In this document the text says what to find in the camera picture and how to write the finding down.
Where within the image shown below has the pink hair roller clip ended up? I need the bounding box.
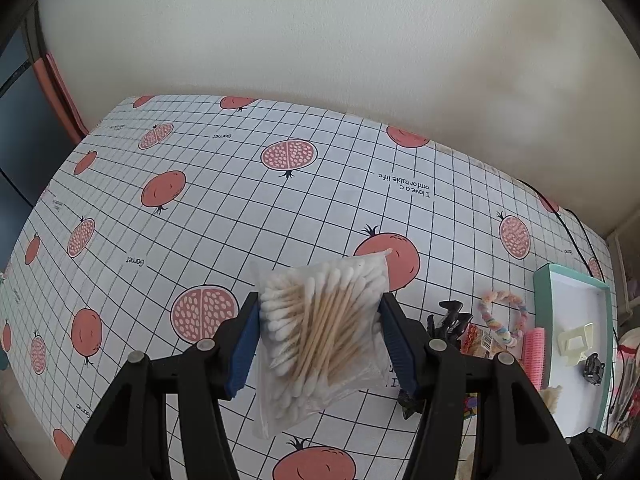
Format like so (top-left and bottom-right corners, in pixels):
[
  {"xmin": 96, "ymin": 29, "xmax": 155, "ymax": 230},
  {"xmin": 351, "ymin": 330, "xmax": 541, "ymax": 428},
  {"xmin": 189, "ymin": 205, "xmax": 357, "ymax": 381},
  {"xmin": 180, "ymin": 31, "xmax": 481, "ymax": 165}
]
[{"xmin": 522, "ymin": 327, "xmax": 546, "ymax": 390}]

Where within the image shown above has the cream lace scrunchie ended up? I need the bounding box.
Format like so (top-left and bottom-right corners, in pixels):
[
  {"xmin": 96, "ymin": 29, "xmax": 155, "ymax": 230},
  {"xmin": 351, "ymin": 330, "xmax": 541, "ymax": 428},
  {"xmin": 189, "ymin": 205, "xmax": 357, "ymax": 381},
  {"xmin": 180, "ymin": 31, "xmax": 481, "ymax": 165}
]
[{"xmin": 539, "ymin": 386, "xmax": 563, "ymax": 414}]

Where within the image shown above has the black cable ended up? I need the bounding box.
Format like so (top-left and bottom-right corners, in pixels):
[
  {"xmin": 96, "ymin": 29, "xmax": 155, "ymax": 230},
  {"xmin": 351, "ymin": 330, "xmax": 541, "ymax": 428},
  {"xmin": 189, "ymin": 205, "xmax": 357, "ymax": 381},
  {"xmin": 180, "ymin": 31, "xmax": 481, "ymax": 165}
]
[{"xmin": 516, "ymin": 178, "xmax": 622, "ymax": 340}]

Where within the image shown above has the black hair claw clip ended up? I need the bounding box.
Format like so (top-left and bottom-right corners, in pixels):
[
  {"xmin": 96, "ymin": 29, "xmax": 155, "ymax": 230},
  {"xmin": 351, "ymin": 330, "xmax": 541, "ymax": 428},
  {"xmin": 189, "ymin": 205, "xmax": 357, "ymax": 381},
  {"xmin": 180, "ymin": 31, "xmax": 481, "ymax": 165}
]
[{"xmin": 426, "ymin": 300, "xmax": 473, "ymax": 350}]

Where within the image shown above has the pastel braided hair tie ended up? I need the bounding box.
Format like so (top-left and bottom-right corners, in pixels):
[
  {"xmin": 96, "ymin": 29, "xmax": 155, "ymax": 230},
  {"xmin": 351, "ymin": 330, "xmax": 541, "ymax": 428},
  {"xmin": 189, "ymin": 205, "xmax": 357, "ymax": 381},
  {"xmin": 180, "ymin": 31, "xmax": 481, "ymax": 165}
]
[{"xmin": 476, "ymin": 288, "xmax": 530, "ymax": 347}]

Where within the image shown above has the bag of cotton swabs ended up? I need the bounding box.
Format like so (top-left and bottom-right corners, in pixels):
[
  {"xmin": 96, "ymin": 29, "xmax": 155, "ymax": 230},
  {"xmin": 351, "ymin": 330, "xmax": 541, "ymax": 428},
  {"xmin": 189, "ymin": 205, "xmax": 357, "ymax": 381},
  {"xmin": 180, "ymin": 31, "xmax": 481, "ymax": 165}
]
[{"xmin": 254, "ymin": 252, "xmax": 390, "ymax": 439}]

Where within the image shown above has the pomegranate grid tablecloth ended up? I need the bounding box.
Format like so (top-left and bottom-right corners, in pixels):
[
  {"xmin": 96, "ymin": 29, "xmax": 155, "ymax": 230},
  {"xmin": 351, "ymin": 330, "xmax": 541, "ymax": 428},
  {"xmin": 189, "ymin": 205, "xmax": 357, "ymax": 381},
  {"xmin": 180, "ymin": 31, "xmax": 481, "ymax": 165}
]
[{"xmin": 1, "ymin": 96, "xmax": 614, "ymax": 479}]

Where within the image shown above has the small black hair clip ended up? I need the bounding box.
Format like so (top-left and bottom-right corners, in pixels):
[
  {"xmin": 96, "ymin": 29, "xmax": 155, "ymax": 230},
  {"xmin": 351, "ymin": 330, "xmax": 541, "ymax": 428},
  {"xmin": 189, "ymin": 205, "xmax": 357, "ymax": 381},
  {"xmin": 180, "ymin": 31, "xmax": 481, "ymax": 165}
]
[{"xmin": 582, "ymin": 352, "xmax": 605, "ymax": 385}]

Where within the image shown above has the cream hair claw clip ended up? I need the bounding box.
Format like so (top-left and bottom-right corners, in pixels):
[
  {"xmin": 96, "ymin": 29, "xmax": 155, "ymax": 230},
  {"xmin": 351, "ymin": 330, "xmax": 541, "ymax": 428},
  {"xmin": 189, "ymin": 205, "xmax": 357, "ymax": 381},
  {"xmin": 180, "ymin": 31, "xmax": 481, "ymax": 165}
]
[{"xmin": 556, "ymin": 323, "xmax": 594, "ymax": 366}]

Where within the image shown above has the clear toothpick box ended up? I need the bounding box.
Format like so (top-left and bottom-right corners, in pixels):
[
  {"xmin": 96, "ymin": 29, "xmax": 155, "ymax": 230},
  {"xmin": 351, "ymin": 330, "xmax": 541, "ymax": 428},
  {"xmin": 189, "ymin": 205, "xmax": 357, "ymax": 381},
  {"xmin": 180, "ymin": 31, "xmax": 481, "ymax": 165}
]
[{"xmin": 460, "ymin": 324, "xmax": 492, "ymax": 359}]

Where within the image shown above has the teal shallow box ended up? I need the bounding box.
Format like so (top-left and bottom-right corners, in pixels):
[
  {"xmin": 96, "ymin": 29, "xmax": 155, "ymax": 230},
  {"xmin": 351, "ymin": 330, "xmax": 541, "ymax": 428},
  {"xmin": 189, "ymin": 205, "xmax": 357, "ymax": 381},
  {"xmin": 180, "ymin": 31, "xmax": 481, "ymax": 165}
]
[{"xmin": 534, "ymin": 263, "xmax": 614, "ymax": 437}]

